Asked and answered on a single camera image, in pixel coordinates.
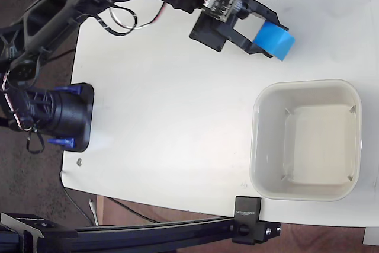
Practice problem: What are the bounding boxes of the blue base clamp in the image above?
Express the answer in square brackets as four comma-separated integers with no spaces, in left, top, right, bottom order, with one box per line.
[54,85,82,96]
[47,137,75,149]

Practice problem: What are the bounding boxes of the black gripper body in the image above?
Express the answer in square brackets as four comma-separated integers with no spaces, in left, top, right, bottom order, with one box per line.
[189,12,238,53]

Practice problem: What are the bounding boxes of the black table clamp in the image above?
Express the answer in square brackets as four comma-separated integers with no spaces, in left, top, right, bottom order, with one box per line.
[232,196,282,245]

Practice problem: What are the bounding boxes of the white square plastic bin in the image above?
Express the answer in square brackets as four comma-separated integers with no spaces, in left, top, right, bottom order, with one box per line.
[249,78,364,202]

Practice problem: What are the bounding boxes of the black floor cable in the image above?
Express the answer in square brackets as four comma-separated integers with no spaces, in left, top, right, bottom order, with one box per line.
[62,187,162,225]

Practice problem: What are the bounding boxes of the white paper sheet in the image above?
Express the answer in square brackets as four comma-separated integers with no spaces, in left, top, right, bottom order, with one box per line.
[362,226,379,246]

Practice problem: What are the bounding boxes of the blue cube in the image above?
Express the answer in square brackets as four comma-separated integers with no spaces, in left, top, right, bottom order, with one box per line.
[252,21,296,62]

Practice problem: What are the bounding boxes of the black six-joint robot arm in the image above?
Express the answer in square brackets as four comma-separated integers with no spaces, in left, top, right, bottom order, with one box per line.
[0,0,217,155]

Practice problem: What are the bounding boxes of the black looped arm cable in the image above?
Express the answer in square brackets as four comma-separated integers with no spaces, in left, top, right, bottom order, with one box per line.
[96,4,139,37]

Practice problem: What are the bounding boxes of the black aluminium rail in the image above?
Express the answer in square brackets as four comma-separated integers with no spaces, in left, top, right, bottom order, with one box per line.
[0,212,237,253]

